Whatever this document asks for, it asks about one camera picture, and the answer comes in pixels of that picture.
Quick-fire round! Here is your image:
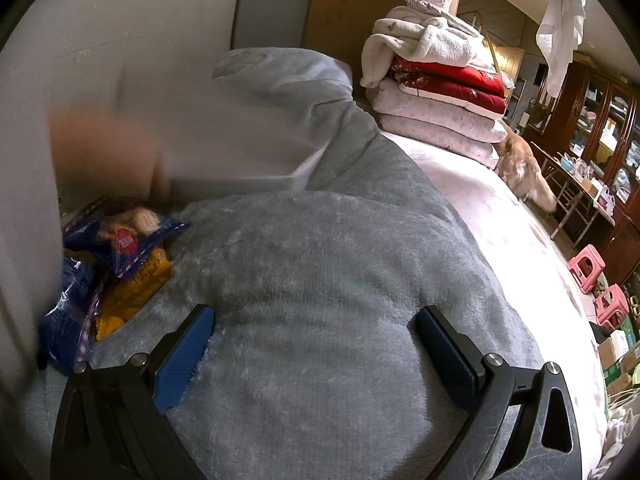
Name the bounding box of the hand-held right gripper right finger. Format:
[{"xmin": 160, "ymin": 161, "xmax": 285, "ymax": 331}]
[{"xmin": 414, "ymin": 305, "xmax": 583, "ymax": 480}]

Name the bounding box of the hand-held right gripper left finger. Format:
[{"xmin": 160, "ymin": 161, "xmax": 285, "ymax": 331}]
[{"xmin": 50, "ymin": 304, "xmax": 216, "ymax": 480}]

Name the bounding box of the orange snack packet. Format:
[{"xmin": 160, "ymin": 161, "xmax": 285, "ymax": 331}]
[{"xmin": 96, "ymin": 244, "xmax": 173, "ymax": 342}]

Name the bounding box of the blue snack packet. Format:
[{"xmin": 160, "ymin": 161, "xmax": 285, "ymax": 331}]
[
  {"xmin": 64, "ymin": 199, "xmax": 192, "ymax": 281},
  {"xmin": 39, "ymin": 254, "xmax": 101, "ymax": 376}
]

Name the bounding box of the grey fabric storage box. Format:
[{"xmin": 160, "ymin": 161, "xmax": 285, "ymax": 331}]
[{"xmin": 117, "ymin": 47, "xmax": 353, "ymax": 196}]

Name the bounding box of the person's left hand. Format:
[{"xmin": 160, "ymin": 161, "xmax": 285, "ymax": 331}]
[{"xmin": 50, "ymin": 107, "xmax": 168, "ymax": 201}]

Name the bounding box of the grey fleece blanket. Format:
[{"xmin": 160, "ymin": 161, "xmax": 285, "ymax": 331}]
[{"xmin": 40, "ymin": 47, "xmax": 546, "ymax": 480}]

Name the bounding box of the pink bed sheet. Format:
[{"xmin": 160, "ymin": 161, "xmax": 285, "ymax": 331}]
[{"xmin": 380, "ymin": 130, "xmax": 608, "ymax": 480}]

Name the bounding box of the cardboard box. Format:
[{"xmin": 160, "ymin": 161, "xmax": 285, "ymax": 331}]
[{"xmin": 597, "ymin": 330, "xmax": 640, "ymax": 386}]

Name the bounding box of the pink plastic stool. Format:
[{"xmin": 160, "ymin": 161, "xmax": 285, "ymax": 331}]
[
  {"xmin": 567, "ymin": 245, "xmax": 607, "ymax": 291},
  {"xmin": 594, "ymin": 284, "xmax": 630, "ymax": 325}
]

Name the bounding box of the tan dog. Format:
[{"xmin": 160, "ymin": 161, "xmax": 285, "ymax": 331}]
[{"xmin": 495, "ymin": 127, "xmax": 558, "ymax": 213}]

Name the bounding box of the folding table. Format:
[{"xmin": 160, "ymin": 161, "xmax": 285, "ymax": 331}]
[{"xmin": 530, "ymin": 142, "xmax": 616, "ymax": 251}]

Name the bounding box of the dark wooden glass cabinet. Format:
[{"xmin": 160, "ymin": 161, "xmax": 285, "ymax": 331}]
[{"xmin": 540, "ymin": 62, "xmax": 640, "ymax": 286}]

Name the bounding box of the red folded quilt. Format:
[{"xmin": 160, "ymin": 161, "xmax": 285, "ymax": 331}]
[{"xmin": 390, "ymin": 55, "xmax": 511, "ymax": 113}]

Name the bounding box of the white fleece blanket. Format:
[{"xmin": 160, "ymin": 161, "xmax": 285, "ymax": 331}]
[{"xmin": 360, "ymin": 5, "xmax": 493, "ymax": 88}]

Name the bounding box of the hanging white cloth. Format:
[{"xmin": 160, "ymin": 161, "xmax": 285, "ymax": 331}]
[{"xmin": 536, "ymin": 0, "xmax": 588, "ymax": 98}]

